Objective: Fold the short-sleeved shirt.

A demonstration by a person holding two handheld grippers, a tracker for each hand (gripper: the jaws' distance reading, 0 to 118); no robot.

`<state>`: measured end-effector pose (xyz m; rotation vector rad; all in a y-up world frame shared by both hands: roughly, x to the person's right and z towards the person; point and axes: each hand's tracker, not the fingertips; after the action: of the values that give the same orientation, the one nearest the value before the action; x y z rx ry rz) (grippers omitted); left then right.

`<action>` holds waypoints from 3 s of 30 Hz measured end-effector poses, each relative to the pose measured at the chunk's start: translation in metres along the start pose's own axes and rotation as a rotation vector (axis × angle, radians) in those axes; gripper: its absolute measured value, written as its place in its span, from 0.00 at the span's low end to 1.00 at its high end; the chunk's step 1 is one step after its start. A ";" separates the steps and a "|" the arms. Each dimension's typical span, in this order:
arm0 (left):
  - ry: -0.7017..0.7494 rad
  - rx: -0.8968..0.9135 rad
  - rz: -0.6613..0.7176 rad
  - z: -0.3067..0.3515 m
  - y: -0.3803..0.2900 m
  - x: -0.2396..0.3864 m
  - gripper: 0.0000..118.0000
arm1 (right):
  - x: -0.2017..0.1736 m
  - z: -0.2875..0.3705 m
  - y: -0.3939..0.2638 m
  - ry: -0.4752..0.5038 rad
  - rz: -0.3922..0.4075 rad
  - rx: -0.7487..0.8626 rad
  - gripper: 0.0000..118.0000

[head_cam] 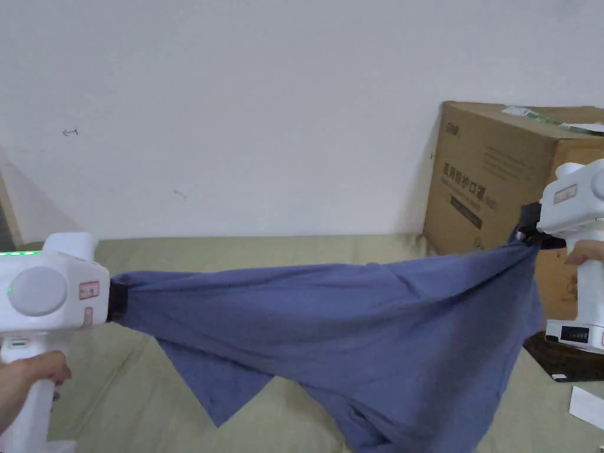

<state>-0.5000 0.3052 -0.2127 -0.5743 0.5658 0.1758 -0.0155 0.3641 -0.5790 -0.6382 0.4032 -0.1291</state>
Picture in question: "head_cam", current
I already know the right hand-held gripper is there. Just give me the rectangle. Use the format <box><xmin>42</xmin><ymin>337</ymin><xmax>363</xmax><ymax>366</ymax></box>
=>
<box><xmin>515</xmin><ymin>159</ymin><xmax>604</xmax><ymax>353</ymax></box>

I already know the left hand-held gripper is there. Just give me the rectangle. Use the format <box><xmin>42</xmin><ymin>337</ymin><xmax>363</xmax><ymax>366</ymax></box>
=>
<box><xmin>0</xmin><ymin>232</ymin><xmax>131</xmax><ymax>453</ymax></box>

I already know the dark blue shirt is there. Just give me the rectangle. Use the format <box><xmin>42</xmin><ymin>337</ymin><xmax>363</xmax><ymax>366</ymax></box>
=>
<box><xmin>110</xmin><ymin>239</ymin><xmax>549</xmax><ymax>453</ymax></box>

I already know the person's right hand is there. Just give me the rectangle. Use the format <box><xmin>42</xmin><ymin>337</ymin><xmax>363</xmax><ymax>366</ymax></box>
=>
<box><xmin>564</xmin><ymin>239</ymin><xmax>604</xmax><ymax>267</ymax></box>

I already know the person's left hand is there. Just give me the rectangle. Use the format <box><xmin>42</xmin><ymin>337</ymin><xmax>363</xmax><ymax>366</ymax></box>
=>
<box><xmin>0</xmin><ymin>351</ymin><xmax>73</xmax><ymax>431</ymax></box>

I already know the large brown cardboard carton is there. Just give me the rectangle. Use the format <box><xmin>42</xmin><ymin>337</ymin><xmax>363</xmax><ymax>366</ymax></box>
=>
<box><xmin>422</xmin><ymin>100</ymin><xmax>604</xmax><ymax>323</ymax></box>

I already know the black flat box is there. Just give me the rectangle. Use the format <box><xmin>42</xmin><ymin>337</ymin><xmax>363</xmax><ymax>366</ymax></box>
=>
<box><xmin>523</xmin><ymin>330</ymin><xmax>604</xmax><ymax>383</ymax></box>

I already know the white and green packet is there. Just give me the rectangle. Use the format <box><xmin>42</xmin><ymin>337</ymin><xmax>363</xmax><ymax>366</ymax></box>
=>
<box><xmin>501</xmin><ymin>106</ymin><xmax>604</xmax><ymax>136</ymax></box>

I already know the bed with pale green sheet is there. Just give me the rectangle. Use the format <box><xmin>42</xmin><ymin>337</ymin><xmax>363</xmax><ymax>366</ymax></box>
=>
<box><xmin>46</xmin><ymin>232</ymin><xmax>604</xmax><ymax>453</ymax></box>

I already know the white card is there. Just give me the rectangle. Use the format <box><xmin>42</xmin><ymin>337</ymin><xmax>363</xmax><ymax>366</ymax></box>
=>
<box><xmin>568</xmin><ymin>385</ymin><xmax>604</xmax><ymax>431</ymax></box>

